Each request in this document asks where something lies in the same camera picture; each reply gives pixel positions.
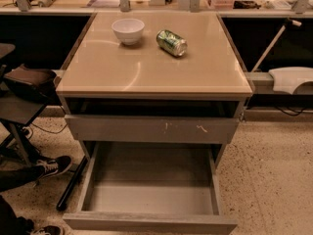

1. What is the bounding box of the grey drawer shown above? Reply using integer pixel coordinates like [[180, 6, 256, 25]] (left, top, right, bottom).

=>
[[66, 115, 239, 144], [64, 142, 237, 235]]

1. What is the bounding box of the grey top drawer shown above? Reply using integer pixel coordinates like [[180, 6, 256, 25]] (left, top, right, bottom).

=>
[[66, 115, 239, 144]]

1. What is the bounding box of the grey drawer cabinet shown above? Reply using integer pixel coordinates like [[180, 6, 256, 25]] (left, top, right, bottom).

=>
[[57, 11, 252, 161]]

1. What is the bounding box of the green soda can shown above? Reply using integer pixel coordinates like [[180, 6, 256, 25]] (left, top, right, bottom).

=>
[[156, 29, 188, 57]]

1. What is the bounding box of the white ceramic bowl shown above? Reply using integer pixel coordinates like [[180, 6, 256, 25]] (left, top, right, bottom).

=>
[[112, 19, 145, 45]]

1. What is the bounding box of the black floor pole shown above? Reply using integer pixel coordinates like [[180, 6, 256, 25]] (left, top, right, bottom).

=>
[[56, 157, 88, 212]]

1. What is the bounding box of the black white sneaker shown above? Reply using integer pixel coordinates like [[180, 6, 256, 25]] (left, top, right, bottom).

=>
[[36, 156, 72, 179], [29, 225, 64, 235]]

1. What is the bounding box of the dark brown bag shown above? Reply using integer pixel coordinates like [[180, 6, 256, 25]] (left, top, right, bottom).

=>
[[4, 65, 57, 103]]

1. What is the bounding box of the white curved shell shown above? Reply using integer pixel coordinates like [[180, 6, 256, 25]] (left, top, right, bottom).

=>
[[269, 67, 313, 94]]

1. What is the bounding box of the dark grey chair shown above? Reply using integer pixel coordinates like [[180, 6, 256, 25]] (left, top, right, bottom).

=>
[[0, 43, 48, 166]]

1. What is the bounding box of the white rod with tip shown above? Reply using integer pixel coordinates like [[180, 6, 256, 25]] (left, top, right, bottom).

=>
[[251, 18, 302, 72]]

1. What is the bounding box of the dark trouser leg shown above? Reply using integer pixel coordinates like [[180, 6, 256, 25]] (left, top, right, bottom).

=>
[[0, 165, 45, 192]]

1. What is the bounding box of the black floor cable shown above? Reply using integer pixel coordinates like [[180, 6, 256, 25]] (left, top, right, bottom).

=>
[[30, 122, 68, 135]]

